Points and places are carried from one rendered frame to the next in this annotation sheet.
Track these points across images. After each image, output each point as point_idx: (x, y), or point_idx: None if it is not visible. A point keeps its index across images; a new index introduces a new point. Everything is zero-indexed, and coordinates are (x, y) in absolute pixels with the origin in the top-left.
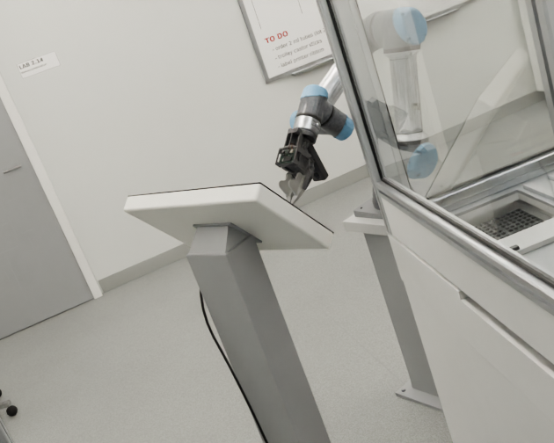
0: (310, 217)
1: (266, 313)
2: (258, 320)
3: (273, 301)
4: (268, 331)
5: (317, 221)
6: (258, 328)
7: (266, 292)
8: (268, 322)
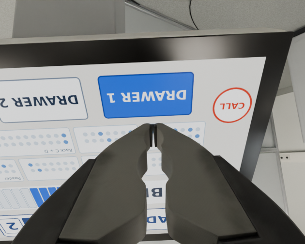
0: (265, 130)
1: (121, 20)
2: (124, 30)
3: (117, 10)
4: (122, 3)
5: (270, 109)
6: (124, 26)
7: (118, 32)
8: (121, 8)
